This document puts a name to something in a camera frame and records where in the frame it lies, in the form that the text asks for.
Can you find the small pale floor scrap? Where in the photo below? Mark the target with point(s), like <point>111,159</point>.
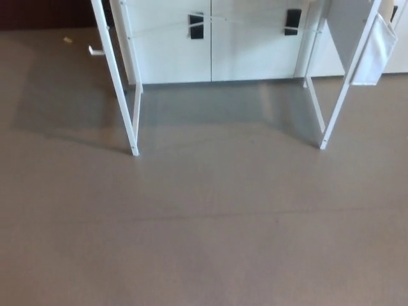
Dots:
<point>68,39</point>

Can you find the white cloth bag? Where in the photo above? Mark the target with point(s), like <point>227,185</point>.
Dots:
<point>373,54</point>

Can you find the dark brown furniture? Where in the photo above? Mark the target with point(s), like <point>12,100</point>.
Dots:
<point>38,12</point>

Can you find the white cabinet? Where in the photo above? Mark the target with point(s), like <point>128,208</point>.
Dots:
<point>248,57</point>

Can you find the white desk hook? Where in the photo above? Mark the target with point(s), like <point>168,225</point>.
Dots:
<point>95,51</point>

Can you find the white desk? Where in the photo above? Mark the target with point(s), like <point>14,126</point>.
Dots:
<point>127,121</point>

